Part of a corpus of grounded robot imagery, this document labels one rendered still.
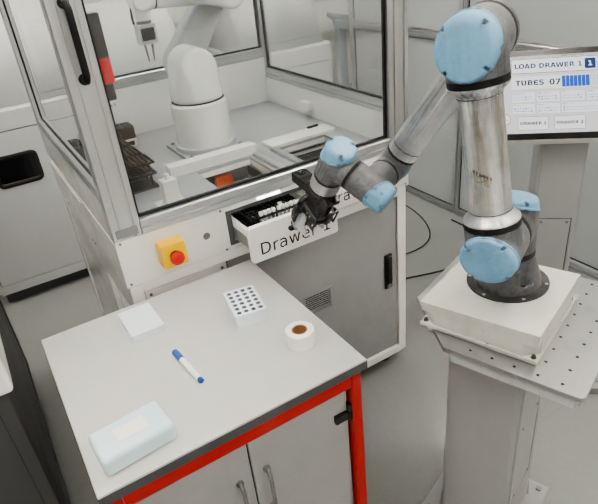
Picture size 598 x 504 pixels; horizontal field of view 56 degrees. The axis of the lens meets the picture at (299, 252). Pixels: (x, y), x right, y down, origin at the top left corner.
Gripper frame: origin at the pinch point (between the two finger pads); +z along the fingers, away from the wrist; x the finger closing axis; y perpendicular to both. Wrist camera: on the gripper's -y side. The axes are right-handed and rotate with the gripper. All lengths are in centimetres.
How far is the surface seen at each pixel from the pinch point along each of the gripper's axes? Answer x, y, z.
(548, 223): 98, 25, 21
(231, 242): -14.3, -10.1, 17.9
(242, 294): -22.6, 10.2, 7.5
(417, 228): 136, -31, 134
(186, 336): -40.5, 14.4, 8.8
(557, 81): 97, -7, -19
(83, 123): -46, -36, -19
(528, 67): 93, -16, -18
